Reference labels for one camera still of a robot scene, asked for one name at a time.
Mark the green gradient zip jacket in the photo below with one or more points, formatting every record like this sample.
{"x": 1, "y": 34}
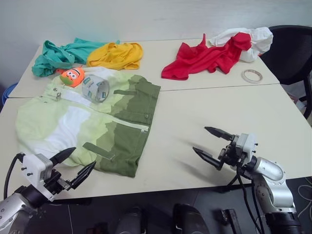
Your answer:
{"x": 73, "y": 124}

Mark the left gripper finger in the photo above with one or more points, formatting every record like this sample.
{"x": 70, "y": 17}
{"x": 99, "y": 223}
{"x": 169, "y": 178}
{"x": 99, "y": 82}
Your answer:
{"x": 62, "y": 156}
{"x": 83, "y": 175}

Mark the black office chair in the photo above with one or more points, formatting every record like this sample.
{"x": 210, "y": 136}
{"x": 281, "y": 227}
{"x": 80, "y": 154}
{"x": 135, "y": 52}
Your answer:
{"x": 290, "y": 56}

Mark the red garment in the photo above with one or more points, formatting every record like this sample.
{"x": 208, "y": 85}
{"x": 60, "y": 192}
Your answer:
{"x": 200, "y": 61}

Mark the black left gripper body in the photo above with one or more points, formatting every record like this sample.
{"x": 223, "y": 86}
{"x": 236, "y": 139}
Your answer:
{"x": 54, "y": 182}

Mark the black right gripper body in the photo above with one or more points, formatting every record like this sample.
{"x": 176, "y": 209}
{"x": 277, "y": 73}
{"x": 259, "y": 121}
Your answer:
{"x": 231, "y": 156}

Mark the yellow garment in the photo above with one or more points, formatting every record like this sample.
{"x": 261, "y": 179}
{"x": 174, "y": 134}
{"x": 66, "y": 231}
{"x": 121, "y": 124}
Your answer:
{"x": 114, "y": 54}

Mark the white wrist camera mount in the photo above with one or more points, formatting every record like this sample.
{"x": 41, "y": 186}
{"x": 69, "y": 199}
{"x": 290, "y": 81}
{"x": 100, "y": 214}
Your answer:
{"x": 34, "y": 165}
{"x": 247, "y": 145}

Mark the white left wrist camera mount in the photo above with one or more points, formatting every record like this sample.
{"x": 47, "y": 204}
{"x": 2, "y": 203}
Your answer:
{"x": 34, "y": 165}

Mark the teal garment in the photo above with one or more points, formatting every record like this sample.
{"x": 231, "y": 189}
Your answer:
{"x": 56, "y": 56}

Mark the orange plush toy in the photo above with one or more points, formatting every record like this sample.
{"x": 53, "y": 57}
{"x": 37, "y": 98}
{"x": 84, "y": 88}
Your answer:
{"x": 72, "y": 76}

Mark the dark rounded shape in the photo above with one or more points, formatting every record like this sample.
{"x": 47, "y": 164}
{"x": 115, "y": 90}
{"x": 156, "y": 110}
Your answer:
{"x": 190, "y": 219}
{"x": 131, "y": 221}

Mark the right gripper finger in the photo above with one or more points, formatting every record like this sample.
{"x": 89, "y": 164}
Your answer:
{"x": 206, "y": 154}
{"x": 219, "y": 133}

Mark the white garment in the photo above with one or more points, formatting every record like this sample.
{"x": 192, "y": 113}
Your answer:
{"x": 256, "y": 41}

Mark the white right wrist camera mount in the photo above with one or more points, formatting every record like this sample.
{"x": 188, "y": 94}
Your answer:
{"x": 247, "y": 145}

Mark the black rectangular block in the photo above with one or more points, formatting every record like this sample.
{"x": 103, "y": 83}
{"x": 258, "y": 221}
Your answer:
{"x": 228, "y": 220}

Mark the clear packing tape roll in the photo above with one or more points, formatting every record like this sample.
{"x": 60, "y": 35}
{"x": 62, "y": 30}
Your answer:
{"x": 96, "y": 89}

